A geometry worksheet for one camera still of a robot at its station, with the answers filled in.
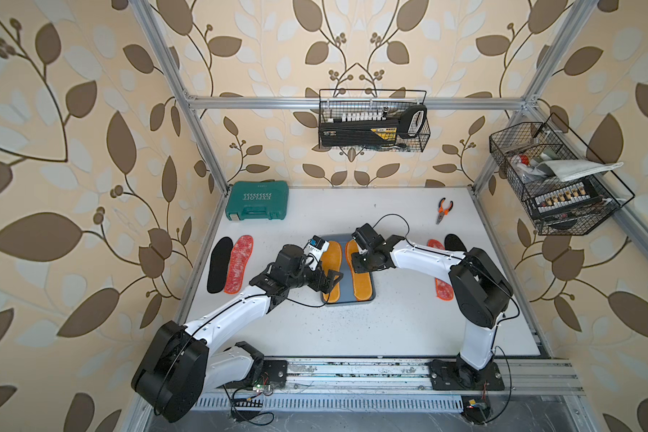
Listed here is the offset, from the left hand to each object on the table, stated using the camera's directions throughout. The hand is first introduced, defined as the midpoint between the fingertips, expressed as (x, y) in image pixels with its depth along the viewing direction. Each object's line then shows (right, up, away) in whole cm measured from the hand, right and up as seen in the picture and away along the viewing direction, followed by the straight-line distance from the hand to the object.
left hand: (332, 268), depth 82 cm
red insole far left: (-34, +3, +18) cm, 39 cm away
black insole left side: (-41, -2, +14) cm, 44 cm away
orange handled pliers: (+46, +18, +30) cm, 58 cm away
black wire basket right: (+57, +19, -14) cm, 61 cm away
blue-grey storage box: (+5, -9, +9) cm, 13 cm away
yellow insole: (0, 0, +14) cm, 14 cm away
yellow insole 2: (+10, -6, +8) cm, 14 cm away
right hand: (+9, -1, +12) cm, 15 cm away
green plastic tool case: (-32, +23, +30) cm, 49 cm away
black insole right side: (+46, +6, +21) cm, 51 cm away
